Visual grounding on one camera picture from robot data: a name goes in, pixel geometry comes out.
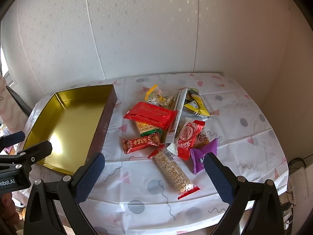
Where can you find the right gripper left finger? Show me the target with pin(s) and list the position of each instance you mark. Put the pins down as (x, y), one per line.
(41, 215)

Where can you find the green cracker packet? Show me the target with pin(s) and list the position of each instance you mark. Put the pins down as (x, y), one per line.
(146, 129)

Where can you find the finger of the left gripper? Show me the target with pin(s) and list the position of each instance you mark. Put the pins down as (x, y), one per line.
(12, 139)
(25, 159)

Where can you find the yellow black seaweed packet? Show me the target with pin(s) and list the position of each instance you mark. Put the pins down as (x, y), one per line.
(194, 104)

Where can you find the round pastry packet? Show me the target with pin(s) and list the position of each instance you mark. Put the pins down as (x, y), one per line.
(201, 140)

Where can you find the orange nut snack packet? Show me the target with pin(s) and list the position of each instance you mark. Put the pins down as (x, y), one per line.
(155, 96)

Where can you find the white power strip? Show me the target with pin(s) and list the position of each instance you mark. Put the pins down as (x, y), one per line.
(298, 187)

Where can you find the long white stick packet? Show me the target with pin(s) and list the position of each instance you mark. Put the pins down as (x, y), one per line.
(178, 107)

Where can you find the large red snack packet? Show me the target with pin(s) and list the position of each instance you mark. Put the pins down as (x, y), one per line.
(151, 114)

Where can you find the red white wafer packet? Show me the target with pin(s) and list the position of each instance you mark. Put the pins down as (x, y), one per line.
(187, 137)

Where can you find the gold metal tin box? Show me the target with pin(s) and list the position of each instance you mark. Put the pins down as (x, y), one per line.
(75, 122)

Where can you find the person's left hand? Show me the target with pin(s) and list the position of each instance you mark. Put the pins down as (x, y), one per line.
(8, 211)

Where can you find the small red candy packet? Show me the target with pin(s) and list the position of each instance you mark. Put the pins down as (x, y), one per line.
(133, 145)

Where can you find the clear cereal bar packet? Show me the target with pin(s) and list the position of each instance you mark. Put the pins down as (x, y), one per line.
(173, 172)

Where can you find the patterned white tablecloth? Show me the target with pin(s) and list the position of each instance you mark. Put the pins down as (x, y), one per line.
(133, 196)

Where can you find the purple snack packet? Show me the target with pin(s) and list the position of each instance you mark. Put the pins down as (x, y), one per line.
(198, 155)

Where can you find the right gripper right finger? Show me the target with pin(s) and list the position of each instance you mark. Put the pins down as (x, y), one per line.
(254, 208)

